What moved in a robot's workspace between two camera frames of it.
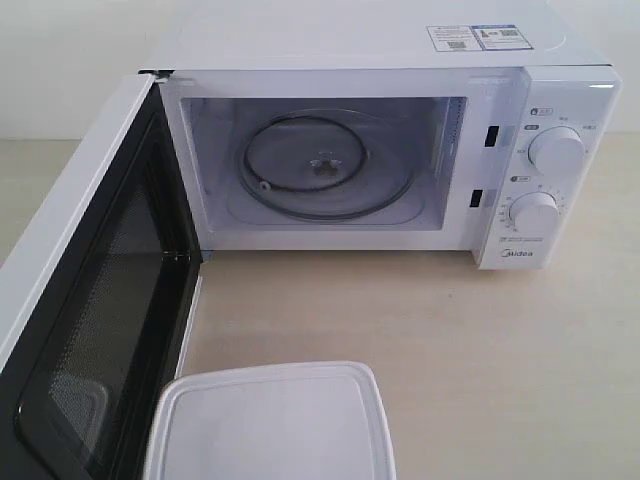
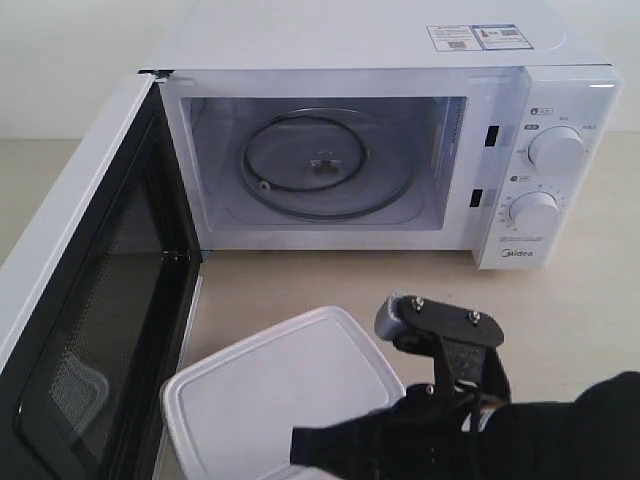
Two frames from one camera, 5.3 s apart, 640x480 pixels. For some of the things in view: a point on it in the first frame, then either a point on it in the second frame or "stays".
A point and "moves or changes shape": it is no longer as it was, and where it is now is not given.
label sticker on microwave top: [466, 37] stays
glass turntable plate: [326, 164] stays
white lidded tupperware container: [310, 421] moves or changes shape
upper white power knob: [557, 149] stays
